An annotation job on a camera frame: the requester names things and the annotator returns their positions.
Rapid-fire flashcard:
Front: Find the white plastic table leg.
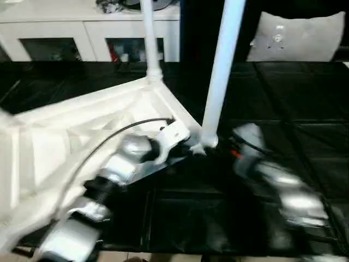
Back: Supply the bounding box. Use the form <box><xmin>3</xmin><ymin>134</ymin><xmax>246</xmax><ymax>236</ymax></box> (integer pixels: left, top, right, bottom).
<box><xmin>140</xmin><ymin>0</ymin><xmax>164</xmax><ymax>82</ymax></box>
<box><xmin>200</xmin><ymin>0</ymin><xmax>248</xmax><ymax>148</ymax></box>

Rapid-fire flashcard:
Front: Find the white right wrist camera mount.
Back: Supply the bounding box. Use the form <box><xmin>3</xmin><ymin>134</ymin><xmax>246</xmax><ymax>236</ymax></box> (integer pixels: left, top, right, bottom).
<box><xmin>231</xmin><ymin>122</ymin><xmax>267</xmax><ymax>170</ymax></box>

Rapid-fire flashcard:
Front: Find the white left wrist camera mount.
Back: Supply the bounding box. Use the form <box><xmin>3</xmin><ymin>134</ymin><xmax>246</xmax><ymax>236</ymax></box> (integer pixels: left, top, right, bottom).
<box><xmin>155</xmin><ymin>121</ymin><xmax>191</xmax><ymax>164</ymax></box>

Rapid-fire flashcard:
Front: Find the metal parts clutter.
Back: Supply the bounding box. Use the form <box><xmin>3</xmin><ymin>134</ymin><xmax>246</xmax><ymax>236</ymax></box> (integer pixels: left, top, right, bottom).
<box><xmin>95</xmin><ymin>0</ymin><xmax>126</xmax><ymax>13</ymax></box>

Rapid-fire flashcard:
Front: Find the black work mat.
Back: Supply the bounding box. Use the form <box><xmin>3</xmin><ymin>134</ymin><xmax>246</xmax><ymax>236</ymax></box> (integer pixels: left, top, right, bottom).
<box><xmin>0</xmin><ymin>59</ymin><xmax>349</xmax><ymax>257</ymax></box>

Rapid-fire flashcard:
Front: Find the white plastic table top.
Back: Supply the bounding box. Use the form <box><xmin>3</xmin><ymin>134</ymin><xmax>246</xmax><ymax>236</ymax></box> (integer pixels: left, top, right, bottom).
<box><xmin>0</xmin><ymin>76</ymin><xmax>219</xmax><ymax>246</ymax></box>

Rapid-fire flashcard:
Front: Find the grey printed cushion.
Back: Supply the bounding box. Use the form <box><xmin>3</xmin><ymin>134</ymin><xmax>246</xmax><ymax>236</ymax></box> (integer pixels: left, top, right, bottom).
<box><xmin>246</xmin><ymin>11</ymin><xmax>346</xmax><ymax>62</ymax></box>

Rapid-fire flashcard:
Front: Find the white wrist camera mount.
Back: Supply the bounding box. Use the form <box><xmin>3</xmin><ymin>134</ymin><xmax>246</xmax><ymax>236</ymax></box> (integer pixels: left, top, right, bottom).
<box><xmin>231</xmin><ymin>122</ymin><xmax>267</xmax><ymax>170</ymax></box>
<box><xmin>155</xmin><ymin>121</ymin><xmax>191</xmax><ymax>164</ymax></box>

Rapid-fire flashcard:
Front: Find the white cabinet with glass doors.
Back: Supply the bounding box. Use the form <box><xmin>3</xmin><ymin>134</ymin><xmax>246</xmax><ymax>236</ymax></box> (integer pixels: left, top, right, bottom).
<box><xmin>0</xmin><ymin>0</ymin><xmax>182</xmax><ymax>63</ymax></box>

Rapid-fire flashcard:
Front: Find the grey helmet with black strap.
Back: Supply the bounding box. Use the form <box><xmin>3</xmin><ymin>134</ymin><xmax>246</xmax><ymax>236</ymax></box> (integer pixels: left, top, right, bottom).
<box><xmin>152</xmin><ymin>0</ymin><xmax>180</xmax><ymax>10</ymax></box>

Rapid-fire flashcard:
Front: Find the black sofa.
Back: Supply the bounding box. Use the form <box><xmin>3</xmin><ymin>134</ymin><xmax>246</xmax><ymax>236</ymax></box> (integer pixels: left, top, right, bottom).
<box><xmin>179</xmin><ymin>0</ymin><xmax>349</xmax><ymax>63</ymax></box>

